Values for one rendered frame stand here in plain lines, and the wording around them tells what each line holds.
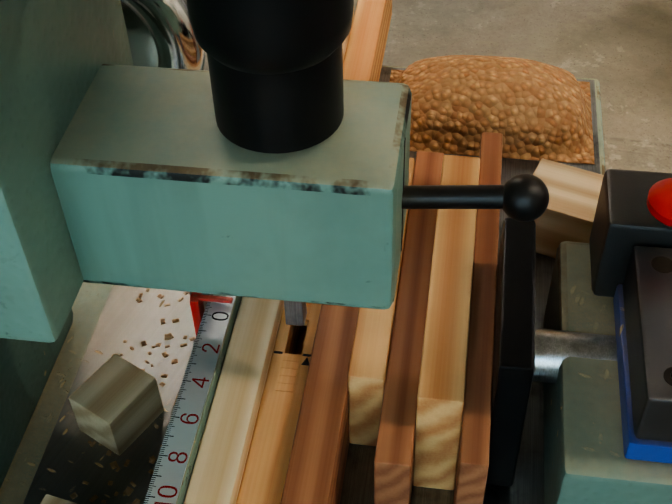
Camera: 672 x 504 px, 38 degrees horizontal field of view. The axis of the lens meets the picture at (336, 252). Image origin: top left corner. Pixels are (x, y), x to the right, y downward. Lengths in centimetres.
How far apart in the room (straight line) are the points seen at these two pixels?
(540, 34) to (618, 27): 19
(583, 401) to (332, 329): 12
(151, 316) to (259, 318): 22
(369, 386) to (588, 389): 10
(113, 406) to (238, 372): 16
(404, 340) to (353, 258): 9
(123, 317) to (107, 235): 29
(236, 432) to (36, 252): 12
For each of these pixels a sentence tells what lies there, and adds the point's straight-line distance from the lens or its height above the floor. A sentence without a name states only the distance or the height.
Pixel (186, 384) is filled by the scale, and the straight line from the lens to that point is 46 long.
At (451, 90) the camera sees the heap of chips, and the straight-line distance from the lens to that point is 65.
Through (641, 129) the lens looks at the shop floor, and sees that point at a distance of 220.
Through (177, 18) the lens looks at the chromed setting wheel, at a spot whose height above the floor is 104.
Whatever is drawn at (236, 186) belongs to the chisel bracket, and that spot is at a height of 107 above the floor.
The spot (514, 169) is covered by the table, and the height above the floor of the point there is 90.
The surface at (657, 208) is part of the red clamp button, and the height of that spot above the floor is 102.
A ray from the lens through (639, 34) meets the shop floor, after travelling 250.
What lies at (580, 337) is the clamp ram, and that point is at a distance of 47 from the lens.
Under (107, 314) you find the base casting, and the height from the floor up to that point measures 80.
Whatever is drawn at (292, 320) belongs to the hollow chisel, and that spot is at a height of 95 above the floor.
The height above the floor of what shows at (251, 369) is 95.
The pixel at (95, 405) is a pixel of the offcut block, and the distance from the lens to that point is 61.
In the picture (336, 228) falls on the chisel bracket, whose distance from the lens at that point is 38.
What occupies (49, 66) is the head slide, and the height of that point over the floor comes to 110.
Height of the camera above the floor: 131
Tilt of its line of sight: 45 degrees down
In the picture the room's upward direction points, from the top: 2 degrees counter-clockwise
